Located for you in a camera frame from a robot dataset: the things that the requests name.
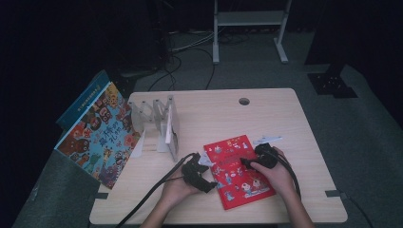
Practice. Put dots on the red picture book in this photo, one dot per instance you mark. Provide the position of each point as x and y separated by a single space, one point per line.
236 180

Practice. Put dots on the person's right hand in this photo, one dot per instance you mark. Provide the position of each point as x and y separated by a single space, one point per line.
280 177

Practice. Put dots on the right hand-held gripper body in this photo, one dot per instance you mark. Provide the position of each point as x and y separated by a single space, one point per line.
267 156

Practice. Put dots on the white expandable book rack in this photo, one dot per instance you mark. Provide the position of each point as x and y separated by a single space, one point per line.
161 126

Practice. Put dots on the white metal stand frame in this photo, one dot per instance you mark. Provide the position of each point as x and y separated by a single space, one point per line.
250 17

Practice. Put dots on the light blue animals picture book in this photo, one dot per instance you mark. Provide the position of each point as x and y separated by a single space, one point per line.
101 139

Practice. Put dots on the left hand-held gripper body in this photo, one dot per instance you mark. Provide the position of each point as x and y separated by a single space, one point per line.
193 172

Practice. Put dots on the grey tape strip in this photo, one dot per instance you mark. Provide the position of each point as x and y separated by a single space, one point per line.
101 195
333 193

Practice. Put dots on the person's left hand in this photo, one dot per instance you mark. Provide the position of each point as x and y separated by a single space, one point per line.
177 191

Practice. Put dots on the dark blue monster picture book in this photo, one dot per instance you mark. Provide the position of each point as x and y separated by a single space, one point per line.
80 104

